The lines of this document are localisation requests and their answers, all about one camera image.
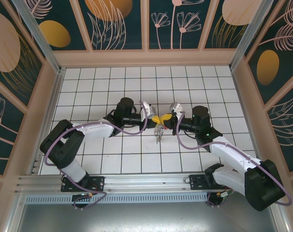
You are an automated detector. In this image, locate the aluminium mounting rail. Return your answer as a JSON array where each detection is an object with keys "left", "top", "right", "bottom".
[{"left": 14, "top": 172, "right": 236, "bottom": 195}]

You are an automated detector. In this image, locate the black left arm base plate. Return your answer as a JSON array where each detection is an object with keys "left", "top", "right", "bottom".
[{"left": 61, "top": 176, "right": 105, "bottom": 193}]

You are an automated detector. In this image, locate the aluminium corner post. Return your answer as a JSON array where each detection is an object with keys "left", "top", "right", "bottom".
[
  {"left": 12, "top": 0, "right": 65, "bottom": 75},
  {"left": 229, "top": 0, "right": 275, "bottom": 71}
]

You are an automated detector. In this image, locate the slotted grey cable duct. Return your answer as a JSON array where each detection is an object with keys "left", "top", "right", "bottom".
[{"left": 24, "top": 194, "right": 209, "bottom": 204}]

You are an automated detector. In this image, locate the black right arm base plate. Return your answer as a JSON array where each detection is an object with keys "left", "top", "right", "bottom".
[{"left": 189, "top": 174, "right": 211, "bottom": 190}]

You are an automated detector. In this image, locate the grey metal sheet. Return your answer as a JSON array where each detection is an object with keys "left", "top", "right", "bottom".
[{"left": 14, "top": 203, "right": 286, "bottom": 232}]

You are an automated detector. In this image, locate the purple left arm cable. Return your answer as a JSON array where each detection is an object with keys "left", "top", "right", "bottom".
[{"left": 44, "top": 100, "right": 148, "bottom": 210}]

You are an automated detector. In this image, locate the bunch of silver keyrings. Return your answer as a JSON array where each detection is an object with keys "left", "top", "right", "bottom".
[{"left": 153, "top": 123, "right": 167, "bottom": 145}]

